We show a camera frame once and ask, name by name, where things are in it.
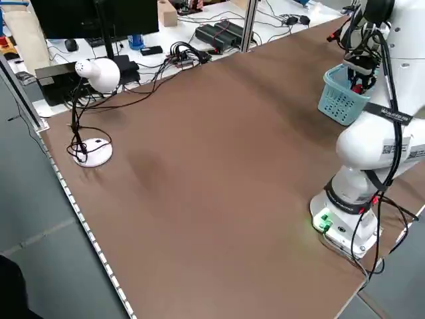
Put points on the blue white package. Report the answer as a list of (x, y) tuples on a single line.
[(136, 41)]

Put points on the black usb hub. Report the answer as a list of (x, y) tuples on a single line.
[(181, 58)]

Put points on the black desktop box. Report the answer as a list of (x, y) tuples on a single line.
[(56, 86)]

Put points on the aluminium frame post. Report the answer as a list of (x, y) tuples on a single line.
[(23, 96), (247, 26)]

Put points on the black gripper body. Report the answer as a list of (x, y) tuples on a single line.
[(362, 72)]

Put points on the grey power adapter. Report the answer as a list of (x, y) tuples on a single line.
[(304, 20)]

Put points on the small black flat device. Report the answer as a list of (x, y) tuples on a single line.
[(151, 50)]

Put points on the light blue plastic basket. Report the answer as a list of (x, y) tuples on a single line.
[(335, 103)]

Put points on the white desk lamp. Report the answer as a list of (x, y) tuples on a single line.
[(106, 74)]

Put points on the black finned power supply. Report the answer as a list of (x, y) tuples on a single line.
[(234, 30), (212, 35)]

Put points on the black power adapter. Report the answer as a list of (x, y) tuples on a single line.
[(292, 20)]

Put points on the black computer mouse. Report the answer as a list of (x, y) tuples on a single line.
[(70, 44)]

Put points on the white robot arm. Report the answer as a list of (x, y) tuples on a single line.
[(372, 146)]

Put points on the black computer monitor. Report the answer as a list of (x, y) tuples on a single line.
[(93, 16)]

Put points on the wooden block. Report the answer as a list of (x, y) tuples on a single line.
[(167, 13)]

